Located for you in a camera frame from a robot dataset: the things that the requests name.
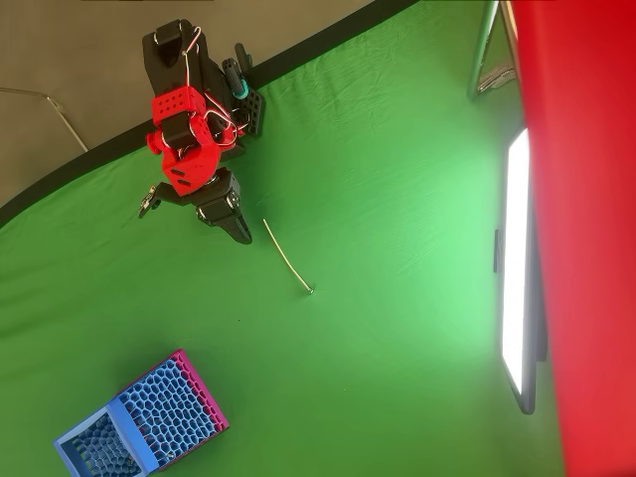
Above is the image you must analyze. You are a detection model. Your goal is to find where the blue and pink honeycomb bin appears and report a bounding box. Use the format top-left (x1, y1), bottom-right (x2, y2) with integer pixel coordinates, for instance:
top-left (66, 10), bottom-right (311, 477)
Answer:
top-left (53, 347), bottom-right (231, 477)

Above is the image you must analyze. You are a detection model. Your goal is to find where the thin grey metal rod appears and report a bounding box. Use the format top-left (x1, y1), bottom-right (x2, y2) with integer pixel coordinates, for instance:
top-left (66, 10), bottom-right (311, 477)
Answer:
top-left (0, 86), bottom-right (89, 153)

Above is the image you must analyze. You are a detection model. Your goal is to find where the green cloth with black edge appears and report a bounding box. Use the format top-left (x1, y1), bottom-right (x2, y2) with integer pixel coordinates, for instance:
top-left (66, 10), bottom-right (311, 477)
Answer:
top-left (0, 0), bottom-right (567, 477)

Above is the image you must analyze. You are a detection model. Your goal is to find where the red smooth cover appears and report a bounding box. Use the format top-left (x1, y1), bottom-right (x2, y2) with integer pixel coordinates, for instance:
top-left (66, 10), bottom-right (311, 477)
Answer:
top-left (506, 0), bottom-right (636, 477)

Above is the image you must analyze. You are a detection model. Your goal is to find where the black clamp with teal ring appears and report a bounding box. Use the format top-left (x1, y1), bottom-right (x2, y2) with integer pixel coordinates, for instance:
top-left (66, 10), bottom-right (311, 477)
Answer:
top-left (222, 43), bottom-right (249, 99)

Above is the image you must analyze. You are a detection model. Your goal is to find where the chrome tube stand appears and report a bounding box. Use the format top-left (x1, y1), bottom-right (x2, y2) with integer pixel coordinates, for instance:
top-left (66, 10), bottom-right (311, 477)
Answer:
top-left (466, 0), bottom-right (521, 100)

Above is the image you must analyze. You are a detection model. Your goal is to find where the black LED light panel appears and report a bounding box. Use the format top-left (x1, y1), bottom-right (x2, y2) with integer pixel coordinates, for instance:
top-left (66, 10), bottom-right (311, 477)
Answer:
top-left (493, 126), bottom-right (551, 416)

